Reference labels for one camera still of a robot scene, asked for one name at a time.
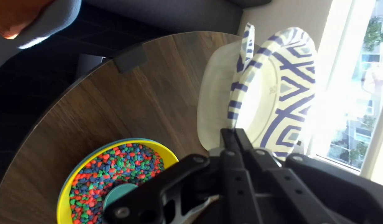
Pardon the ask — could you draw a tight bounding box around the white plastic plate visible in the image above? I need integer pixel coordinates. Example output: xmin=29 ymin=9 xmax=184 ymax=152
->
xmin=197 ymin=41 xmax=245 ymax=152

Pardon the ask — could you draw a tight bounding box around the heap of coloured gravel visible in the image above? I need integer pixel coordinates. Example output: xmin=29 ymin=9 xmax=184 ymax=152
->
xmin=68 ymin=143 xmax=166 ymax=224

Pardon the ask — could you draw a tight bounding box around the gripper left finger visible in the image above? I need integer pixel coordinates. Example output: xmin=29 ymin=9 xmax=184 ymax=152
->
xmin=103 ymin=128 xmax=263 ymax=224

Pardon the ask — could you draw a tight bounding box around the blue patterned paper bowl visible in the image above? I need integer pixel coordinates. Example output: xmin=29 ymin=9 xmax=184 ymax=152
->
xmin=227 ymin=23 xmax=316 ymax=160

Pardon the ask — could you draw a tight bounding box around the teal round scoop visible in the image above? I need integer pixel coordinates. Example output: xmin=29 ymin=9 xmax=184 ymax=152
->
xmin=103 ymin=183 xmax=139 ymax=209

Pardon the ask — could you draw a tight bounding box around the window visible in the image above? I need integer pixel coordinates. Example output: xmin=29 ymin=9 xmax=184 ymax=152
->
xmin=308 ymin=0 xmax=383 ymax=188

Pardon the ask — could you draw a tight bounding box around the orange cushion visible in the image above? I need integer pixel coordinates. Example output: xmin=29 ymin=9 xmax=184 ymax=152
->
xmin=0 ymin=0 xmax=55 ymax=40

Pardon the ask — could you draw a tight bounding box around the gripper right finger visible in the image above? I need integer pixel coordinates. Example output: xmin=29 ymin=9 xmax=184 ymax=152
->
xmin=235 ymin=128 xmax=383 ymax=224

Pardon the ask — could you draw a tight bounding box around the black clamp pad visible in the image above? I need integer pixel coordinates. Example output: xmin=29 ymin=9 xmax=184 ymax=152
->
xmin=113 ymin=44 xmax=148 ymax=74

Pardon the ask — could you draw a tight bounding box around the grey cushion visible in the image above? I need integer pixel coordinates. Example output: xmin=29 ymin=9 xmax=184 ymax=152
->
xmin=0 ymin=0 xmax=82 ymax=72

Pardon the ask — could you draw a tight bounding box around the dark grey sofa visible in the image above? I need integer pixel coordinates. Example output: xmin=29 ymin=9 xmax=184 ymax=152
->
xmin=82 ymin=0 xmax=273 ymax=35

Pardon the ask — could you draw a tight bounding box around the yellow and teal bowl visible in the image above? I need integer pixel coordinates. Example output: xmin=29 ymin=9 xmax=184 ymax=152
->
xmin=56 ymin=138 xmax=180 ymax=224

